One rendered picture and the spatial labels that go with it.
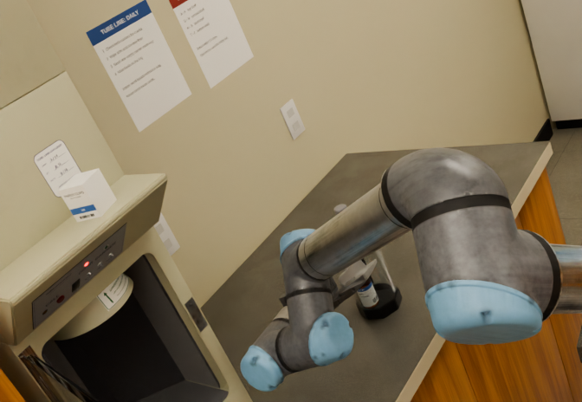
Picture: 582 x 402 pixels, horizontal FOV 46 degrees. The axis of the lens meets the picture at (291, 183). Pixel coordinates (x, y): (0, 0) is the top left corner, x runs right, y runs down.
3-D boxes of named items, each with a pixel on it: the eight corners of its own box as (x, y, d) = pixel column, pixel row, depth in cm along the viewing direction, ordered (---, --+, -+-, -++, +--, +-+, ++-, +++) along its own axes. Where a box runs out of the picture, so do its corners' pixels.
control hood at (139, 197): (6, 346, 102) (-31, 295, 98) (151, 220, 123) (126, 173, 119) (45, 357, 95) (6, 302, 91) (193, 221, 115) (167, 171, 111)
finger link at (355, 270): (371, 242, 130) (333, 269, 127) (385, 267, 131) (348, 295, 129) (365, 240, 133) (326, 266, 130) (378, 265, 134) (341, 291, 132)
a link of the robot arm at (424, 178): (430, 101, 77) (260, 241, 116) (451, 191, 72) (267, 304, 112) (507, 112, 82) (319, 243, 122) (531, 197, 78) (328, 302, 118)
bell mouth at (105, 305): (27, 333, 124) (10, 311, 122) (97, 272, 136) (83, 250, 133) (80, 347, 113) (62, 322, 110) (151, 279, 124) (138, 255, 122)
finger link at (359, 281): (365, 275, 128) (328, 302, 126) (369, 282, 128) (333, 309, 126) (355, 272, 133) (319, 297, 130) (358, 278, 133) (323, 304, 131)
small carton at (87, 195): (76, 222, 107) (57, 191, 104) (93, 204, 111) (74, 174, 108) (101, 217, 105) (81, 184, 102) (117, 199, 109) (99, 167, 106)
